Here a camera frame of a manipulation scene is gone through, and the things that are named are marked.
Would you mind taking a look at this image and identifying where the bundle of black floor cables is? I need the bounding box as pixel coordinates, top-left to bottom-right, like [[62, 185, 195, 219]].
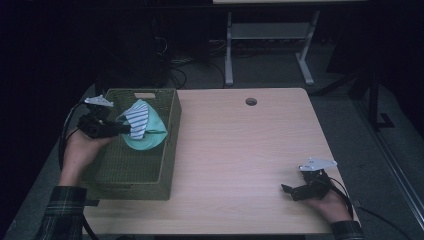
[[153, 33, 228, 89]]

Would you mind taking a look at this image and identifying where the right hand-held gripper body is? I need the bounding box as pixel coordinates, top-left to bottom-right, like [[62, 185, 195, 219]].
[[291, 157, 338, 202]]

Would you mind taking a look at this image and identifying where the aluminium rail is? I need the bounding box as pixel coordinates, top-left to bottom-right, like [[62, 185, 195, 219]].
[[353, 96, 424, 231]]

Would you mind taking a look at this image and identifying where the black metal stand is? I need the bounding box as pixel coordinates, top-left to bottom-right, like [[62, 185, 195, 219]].
[[326, 66, 396, 131]]

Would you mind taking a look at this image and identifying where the person's left hand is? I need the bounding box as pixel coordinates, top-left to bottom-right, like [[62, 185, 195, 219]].
[[59, 128, 116, 188]]

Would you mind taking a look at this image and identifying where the mint green striped garment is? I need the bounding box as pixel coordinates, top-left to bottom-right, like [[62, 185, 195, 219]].
[[115, 98, 169, 151]]

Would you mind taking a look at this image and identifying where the black floor cable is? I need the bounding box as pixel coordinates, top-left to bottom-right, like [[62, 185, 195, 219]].
[[358, 206, 406, 240]]

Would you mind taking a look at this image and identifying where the green woven basket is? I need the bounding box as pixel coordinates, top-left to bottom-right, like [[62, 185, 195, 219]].
[[79, 88, 183, 201]]

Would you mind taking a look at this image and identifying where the right hand-held gripper black cable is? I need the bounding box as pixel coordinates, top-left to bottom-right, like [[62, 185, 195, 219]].
[[328, 177, 355, 219]]

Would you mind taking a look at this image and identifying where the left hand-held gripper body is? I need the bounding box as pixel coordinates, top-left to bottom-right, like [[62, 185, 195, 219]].
[[77, 95, 116, 139]]

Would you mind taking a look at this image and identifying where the person's right hand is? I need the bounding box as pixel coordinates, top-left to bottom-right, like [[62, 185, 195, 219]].
[[304, 188, 353, 224]]

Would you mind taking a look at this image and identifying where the white metal frame table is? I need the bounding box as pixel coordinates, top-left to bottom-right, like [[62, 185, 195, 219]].
[[212, 0, 368, 87]]

